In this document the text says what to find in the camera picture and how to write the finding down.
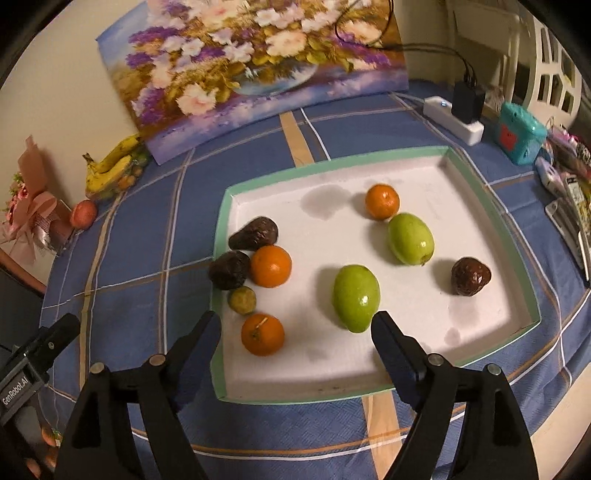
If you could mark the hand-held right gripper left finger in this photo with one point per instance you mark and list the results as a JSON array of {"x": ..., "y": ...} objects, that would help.
[{"x": 203, "y": 355}]

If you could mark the small green lime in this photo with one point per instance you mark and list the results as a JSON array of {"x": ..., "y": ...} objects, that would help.
[{"x": 242, "y": 300}]

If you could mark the brown avocado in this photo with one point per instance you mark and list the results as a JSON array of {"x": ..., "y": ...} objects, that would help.
[{"x": 256, "y": 233}]

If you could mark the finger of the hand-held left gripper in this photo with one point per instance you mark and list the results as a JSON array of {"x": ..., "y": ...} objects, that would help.
[{"x": 55, "y": 339}]

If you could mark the black power adapter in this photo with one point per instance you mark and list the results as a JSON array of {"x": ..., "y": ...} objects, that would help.
[{"x": 466, "y": 104}]

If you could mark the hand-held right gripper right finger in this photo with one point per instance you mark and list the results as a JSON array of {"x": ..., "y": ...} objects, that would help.
[{"x": 392, "y": 360}]

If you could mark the small green fruit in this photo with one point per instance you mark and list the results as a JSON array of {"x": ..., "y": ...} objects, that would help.
[{"x": 141, "y": 159}]

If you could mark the flower painting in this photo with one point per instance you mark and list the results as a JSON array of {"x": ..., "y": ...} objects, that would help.
[{"x": 231, "y": 69}]

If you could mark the orange without stem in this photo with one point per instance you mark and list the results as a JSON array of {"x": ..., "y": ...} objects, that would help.
[{"x": 271, "y": 266}]

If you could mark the yellow banana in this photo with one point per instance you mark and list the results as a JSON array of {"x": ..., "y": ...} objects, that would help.
[
  {"x": 115, "y": 154},
  {"x": 106, "y": 177}
]

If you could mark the white power strip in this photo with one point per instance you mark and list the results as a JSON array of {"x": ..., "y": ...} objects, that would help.
[{"x": 438, "y": 108}]

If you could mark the small orange fruit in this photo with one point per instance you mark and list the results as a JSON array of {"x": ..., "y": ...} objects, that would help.
[{"x": 124, "y": 183}]

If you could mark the white chair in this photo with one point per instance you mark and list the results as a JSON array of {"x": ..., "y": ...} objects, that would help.
[{"x": 538, "y": 46}]

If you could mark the small orange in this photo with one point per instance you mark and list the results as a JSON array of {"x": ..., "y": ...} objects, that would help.
[{"x": 382, "y": 201}]

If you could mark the dark brown wrinkled fruit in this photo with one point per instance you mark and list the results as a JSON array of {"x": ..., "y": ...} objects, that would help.
[{"x": 470, "y": 276}]

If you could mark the orange with stem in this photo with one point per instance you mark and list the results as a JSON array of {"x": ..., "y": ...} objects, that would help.
[{"x": 263, "y": 337}]

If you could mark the dark round passion fruit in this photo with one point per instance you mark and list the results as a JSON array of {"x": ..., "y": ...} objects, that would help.
[{"x": 228, "y": 270}]

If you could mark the white tray with green rim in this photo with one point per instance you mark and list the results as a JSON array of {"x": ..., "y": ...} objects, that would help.
[{"x": 415, "y": 323}]

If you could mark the pink wrapped bouquet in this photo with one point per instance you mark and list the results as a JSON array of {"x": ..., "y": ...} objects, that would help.
[{"x": 37, "y": 217}]

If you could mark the blue plaid tablecloth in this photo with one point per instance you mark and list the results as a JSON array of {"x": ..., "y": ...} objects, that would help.
[{"x": 138, "y": 277}]

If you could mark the small white device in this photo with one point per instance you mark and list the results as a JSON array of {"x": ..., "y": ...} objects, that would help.
[{"x": 549, "y": 175}]

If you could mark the red apple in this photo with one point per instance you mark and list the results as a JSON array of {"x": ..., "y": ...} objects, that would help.
[{"x": 83, "y": 213}]

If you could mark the green mango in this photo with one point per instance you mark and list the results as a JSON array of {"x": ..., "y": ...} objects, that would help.
[
  {"x": 410, "y": 237},
  {"x": 355, "y": 295}
]

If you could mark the teal box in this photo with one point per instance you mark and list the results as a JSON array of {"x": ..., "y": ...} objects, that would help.
[{"x": 526, "y": 134}]

